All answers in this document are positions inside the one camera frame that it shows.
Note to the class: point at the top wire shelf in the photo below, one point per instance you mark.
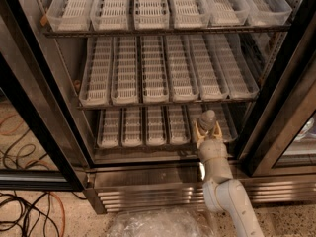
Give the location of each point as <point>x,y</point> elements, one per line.
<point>167,32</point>

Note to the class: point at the middle wire shelf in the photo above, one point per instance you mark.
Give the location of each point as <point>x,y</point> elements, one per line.
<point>80,106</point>

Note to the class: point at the stainless steel fridge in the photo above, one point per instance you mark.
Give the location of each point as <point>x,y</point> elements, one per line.
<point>122,180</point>

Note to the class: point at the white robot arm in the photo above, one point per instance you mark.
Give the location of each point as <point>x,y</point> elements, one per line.
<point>221,191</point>

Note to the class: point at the shelf tray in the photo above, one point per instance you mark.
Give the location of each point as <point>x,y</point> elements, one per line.
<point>228,12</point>
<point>268,12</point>
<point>225,121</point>
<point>194,112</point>
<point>178,125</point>
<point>189,14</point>
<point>154,78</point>
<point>95,82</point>
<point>108,134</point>
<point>155,127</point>
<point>131,127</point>
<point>237,74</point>
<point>125,72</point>
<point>151,14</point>
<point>69,15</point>
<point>212,85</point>
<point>107,15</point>
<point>183,82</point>

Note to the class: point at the bottom wire shelf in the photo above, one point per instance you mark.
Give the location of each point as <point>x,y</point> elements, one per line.
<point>168,146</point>

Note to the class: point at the clear plastic water bottle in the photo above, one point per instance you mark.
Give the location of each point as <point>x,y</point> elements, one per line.
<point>206,122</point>

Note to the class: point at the open glass fridge door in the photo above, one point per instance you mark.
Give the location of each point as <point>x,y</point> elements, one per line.
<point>26,80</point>

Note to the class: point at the right glass fridge door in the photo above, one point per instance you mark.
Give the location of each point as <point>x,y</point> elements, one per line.
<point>285,149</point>

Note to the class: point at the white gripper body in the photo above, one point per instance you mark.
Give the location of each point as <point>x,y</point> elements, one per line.
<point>210,148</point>

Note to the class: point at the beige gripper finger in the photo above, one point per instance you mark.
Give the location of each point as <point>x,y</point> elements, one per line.
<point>217,133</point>
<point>199,134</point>

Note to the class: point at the wire shelf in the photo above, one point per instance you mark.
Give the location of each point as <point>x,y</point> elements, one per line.
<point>168,146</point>
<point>167,32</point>
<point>80,106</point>

